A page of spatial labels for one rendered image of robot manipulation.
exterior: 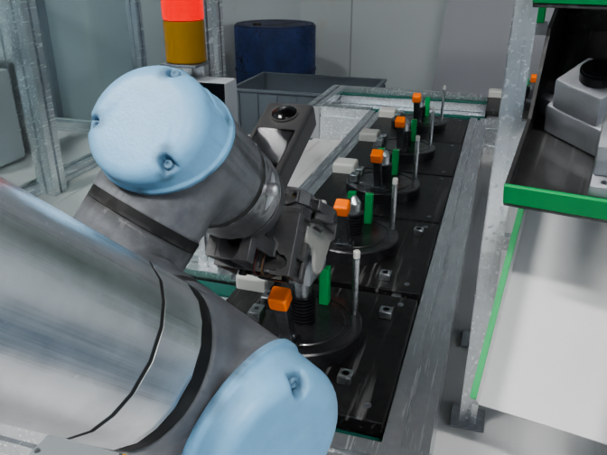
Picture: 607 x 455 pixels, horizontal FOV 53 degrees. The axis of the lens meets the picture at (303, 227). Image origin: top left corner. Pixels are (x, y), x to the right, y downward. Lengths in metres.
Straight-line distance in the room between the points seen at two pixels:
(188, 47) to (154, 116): 0.43
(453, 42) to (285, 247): 3.80
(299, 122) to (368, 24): 4.56
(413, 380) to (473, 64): 3.62
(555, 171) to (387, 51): 4.49
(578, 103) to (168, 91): 0.36
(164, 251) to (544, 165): 0.35
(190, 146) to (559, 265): 0.43
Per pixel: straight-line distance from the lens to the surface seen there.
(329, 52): 5.33
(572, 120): 0.59
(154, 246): 0.36
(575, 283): 0.65
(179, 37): 0.77
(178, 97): 0.34
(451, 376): 0.87
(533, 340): 0.64
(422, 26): 4.86
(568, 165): 0.58
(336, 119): 1.86
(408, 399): 0.67
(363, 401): 0.64
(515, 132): 0.63
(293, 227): 0.53
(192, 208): 0.36
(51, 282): 0.20
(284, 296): 0.61
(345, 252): 0.88
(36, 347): 0.20
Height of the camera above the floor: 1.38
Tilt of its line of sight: 24 degrees down
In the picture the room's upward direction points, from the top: straight up
